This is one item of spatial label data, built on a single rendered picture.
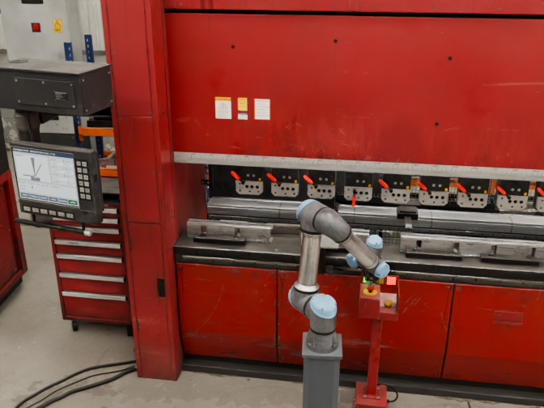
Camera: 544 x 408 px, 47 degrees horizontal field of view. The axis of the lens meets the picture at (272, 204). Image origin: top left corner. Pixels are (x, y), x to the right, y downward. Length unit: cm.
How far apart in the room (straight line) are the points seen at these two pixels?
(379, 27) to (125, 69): 127
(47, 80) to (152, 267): 122
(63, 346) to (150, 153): 167
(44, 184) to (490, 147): 221
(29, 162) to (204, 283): 121
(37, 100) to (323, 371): 177
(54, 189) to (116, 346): 156
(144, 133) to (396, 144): 131
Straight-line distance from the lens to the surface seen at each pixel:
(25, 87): 305
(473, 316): 364
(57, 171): 304
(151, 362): 394
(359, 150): 331
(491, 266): 352
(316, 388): 296
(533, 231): 388
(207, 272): 361
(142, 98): 323
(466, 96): 327
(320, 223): 262
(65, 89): 291
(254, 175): 341
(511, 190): 345
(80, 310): 439
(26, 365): 434
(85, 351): 434
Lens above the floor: 245
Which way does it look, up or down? 23 degrees down
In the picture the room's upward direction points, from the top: straight up
